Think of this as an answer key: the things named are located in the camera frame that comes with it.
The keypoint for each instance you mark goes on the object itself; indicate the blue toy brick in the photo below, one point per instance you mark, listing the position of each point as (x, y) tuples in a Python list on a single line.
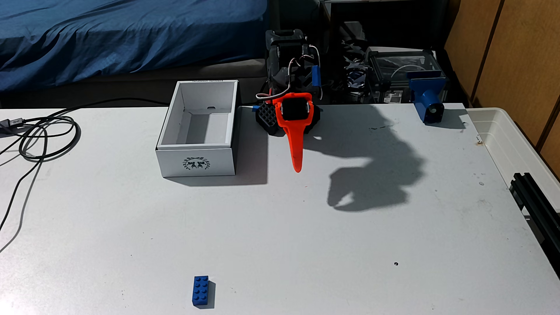
[(200, 291)]

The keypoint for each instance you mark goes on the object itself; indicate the white cardboard box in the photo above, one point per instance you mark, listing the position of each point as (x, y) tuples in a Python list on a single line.
[(197, 164)]

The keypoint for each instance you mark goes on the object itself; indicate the blue printed clamp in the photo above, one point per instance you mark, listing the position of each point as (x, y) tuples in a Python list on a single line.
[(426, 94)]

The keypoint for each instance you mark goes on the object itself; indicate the blue bed sheet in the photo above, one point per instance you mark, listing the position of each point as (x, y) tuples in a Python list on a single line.
[(131, 35)]

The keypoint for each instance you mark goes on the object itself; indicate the white plastic bin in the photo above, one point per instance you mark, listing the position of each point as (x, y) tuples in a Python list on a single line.
[(503, 140)]

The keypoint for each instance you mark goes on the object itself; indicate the brown wooden wardrobe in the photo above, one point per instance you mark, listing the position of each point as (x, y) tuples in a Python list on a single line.
[(520, 57)]

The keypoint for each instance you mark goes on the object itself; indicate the black aluminium extrusion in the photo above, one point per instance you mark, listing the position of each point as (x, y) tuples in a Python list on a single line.
[(536, 205)]

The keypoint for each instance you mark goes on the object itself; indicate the clear-walled black enclosure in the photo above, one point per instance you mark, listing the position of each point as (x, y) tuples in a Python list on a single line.
[(393, 65)]

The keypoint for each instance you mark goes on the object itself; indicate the grey bed frame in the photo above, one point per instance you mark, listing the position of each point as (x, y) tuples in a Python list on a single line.
[(131, 85)]

